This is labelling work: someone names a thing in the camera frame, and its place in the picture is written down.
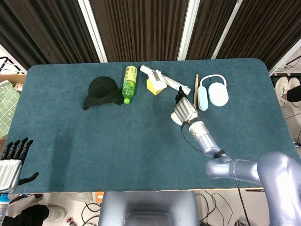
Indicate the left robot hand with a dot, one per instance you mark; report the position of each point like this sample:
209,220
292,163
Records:
10,164

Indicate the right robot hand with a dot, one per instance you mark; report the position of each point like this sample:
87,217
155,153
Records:
185,109

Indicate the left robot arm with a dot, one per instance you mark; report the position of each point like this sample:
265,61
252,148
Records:
3,204

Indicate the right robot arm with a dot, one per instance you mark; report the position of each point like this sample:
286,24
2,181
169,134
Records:
235,167

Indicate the wooden drumstick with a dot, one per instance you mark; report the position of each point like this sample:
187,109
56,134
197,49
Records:
195,91

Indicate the silver white roll tube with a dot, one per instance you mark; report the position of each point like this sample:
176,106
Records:
174,83

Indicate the white folding desk lamp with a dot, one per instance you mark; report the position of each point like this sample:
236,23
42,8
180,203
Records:
218,94

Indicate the yellow box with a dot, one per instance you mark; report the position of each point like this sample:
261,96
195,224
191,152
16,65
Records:
152,88

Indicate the white handheld brush device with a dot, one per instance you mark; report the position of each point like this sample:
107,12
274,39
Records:
158,78

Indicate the green patterned cloth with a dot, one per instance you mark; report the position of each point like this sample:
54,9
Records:
7,106

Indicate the green plastic bottle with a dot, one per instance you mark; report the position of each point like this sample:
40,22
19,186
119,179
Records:
129,82

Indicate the grey shoe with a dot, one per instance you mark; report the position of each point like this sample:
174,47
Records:
56,213

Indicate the teal table cloth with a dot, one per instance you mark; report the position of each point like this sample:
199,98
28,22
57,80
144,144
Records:
117,141

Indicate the black cap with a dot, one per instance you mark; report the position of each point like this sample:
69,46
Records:
102,90

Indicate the cardboard box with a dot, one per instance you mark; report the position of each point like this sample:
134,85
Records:
16,78

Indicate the white sneaker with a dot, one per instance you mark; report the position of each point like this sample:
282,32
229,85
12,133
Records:
294,82
281,90

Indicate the grey robot torso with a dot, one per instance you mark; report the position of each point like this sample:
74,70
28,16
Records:
148,207

